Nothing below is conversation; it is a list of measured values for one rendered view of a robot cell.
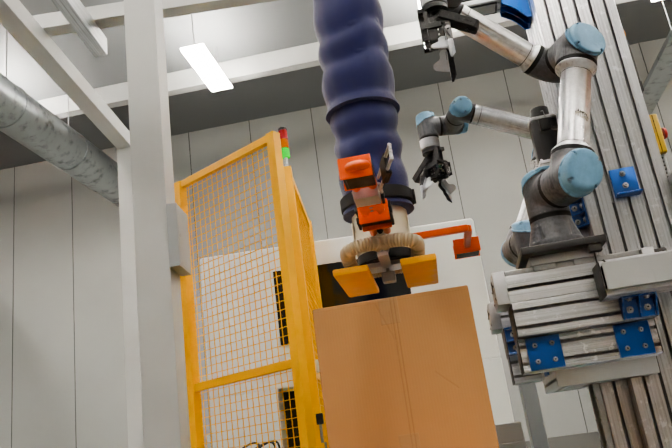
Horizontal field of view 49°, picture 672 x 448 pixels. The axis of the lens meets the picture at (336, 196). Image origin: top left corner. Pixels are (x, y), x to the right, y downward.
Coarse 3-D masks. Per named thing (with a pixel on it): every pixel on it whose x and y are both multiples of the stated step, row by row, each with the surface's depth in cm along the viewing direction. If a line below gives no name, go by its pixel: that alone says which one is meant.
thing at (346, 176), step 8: (344, 160) 164; (352, 160) 164; (368, 160) 163; (344, 168) 164; (368, 168) 163; (344, 176) 163; (352, 176) 163; (360, 176) 163; (368, 176) 163; (344, 184) 171; (352, 184) 167; (360, 184) 168; (368, 184) 168
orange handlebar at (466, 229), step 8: (360, 160) 162; (352, 168) 162; (360, 168) 162; (376, 184) 175; (360, 208) 188; (368, 208) 189; (376, 208) 190; (384, 208) 195; (464, 224) 225; (376, 232) 215; (384, 232) 215; (416, 232) 226; (424, 232) 226; (432, 232) 225; (440, 232) 225; (448, 232) 225; (456, 232) 225; (464, 232) 229; (464, 240) 237
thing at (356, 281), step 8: (336, 272) 205; (344, 272) 205; (352, 272) 205; (360, 272) 205; (368, 272) 206; (344, 280) 212; (352, 280) 213; (360, 280) 214; (368, 280) 216; (344, 288) 222; (352, 288) 224; (360, 288) 225; (368, 288) 227; (376, 288) 229; (352, 296) 236
